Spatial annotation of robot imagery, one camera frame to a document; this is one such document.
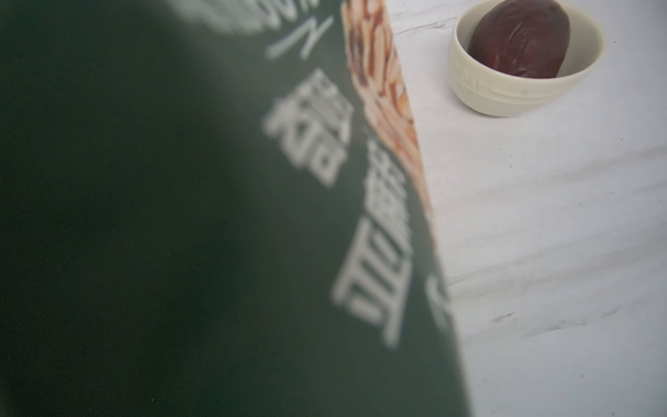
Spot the green oats bag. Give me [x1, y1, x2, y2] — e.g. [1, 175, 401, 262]
[1, 1, 472, 416]

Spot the white cup with dark drink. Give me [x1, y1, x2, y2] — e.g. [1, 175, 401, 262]
[447, 1, 604, 117]

